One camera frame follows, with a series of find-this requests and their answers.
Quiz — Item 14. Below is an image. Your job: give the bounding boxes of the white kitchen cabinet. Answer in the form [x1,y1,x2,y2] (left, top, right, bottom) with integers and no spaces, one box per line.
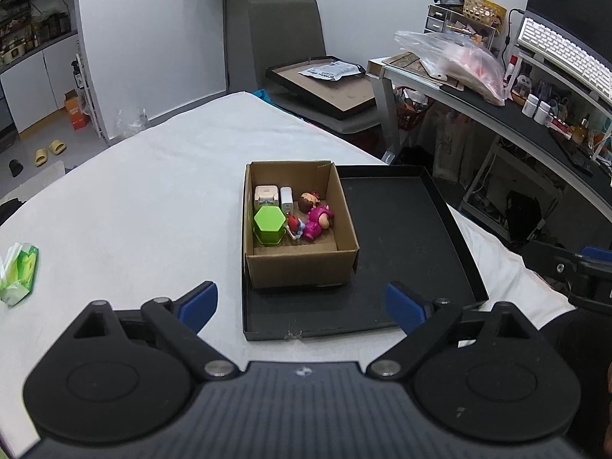
[0,0,80,139]

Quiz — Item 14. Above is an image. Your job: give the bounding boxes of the crumpled clear plastic bag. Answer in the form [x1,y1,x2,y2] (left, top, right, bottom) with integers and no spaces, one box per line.
[115,107,149,140]

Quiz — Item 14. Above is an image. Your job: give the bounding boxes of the green tissue packet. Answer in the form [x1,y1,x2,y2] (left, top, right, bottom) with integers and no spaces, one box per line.
[0,243,40,306]

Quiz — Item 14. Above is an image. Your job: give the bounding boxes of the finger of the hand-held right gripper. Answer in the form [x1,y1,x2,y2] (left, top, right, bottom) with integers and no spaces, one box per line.
[578,245,612,264]
[522,240,586,292]

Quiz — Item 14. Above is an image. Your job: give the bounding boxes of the orange cardboard box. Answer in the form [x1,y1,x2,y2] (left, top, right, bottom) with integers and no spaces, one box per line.
[64,91,91,131]

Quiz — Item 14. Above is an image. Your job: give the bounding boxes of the clear plastic bag with contents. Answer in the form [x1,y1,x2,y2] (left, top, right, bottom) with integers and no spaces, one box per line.
[394,29,506,106]

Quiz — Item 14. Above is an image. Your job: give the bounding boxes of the wicker basket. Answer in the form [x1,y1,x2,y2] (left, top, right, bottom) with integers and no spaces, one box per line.
[463,0,495,22]

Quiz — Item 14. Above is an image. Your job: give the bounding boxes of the clear drawer organizer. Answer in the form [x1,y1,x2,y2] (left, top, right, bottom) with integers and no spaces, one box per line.
[425,4,498,49]

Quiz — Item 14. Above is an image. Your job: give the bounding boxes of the white desk riser shelf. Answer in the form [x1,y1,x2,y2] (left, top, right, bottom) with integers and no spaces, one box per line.
[511,45,612,163]

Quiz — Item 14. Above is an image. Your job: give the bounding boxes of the brown patterned mat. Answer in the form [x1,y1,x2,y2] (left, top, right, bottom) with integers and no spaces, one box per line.
[382,52,464,91]

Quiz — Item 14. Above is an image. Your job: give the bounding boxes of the blue and red toy figure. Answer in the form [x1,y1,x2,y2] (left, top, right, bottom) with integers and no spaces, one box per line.
[285,214,307,241]

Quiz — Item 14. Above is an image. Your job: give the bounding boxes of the grey chair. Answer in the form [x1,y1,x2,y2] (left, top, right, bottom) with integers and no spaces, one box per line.
[246,0,383,135]

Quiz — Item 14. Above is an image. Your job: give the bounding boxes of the black picture frame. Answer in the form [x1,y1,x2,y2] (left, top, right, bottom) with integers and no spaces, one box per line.
[266,57,378,120]

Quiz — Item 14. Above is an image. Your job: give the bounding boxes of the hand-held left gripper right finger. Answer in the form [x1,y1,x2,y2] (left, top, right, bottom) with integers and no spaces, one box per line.
[367,281,548,378]

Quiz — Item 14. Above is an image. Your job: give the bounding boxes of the red basket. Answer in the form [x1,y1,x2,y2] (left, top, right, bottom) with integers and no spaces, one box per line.
[394,87,428,131]

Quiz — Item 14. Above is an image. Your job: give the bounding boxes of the amber glass bottle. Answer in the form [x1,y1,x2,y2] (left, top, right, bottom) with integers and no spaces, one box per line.
[571,114,590,144]

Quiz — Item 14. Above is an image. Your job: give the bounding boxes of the green hexagonal container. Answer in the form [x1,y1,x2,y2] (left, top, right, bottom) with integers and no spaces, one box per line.
[252,205,288,247]

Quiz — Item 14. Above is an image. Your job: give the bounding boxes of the black tablet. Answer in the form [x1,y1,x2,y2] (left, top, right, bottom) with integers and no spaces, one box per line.
[550,129,594,175]

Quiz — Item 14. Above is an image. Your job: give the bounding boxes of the black tray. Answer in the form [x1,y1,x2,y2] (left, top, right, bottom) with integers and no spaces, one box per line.
[241,163,489,342]

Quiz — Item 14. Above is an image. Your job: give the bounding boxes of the white keyboard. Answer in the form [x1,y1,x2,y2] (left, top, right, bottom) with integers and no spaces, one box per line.
[518,16,612,101]

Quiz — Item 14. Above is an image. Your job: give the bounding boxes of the cream tote bag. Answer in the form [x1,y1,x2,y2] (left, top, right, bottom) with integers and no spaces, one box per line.
[430,105,474,182]

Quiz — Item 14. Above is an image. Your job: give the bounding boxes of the brown cardboard box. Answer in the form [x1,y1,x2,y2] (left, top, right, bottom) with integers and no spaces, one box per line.
[242,160,360,290]

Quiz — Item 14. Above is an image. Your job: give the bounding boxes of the white printed paper packet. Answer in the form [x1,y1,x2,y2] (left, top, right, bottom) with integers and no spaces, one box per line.
[299,60,366,82]

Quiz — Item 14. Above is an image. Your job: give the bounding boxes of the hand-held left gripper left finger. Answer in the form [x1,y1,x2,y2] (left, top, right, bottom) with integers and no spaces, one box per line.
[72,281,240,382]

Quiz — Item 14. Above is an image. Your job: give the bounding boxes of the black bag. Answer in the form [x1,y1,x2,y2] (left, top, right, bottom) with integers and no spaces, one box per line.
[504,190,543,244]

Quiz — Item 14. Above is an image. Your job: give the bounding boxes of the pink bear toy figure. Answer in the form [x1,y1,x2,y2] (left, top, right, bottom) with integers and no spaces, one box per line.
[301,205,335,242]

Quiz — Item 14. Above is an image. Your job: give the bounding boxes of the beige cube toy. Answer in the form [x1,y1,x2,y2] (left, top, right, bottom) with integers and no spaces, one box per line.
[253,184,280,211]

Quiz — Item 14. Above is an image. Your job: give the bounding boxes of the curved black-top desk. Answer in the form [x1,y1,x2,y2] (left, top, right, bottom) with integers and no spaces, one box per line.
[368,52,612,223]

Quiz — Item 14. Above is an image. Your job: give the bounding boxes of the white metal rack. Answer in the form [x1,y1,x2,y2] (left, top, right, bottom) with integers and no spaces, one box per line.
[71,52,108,143]

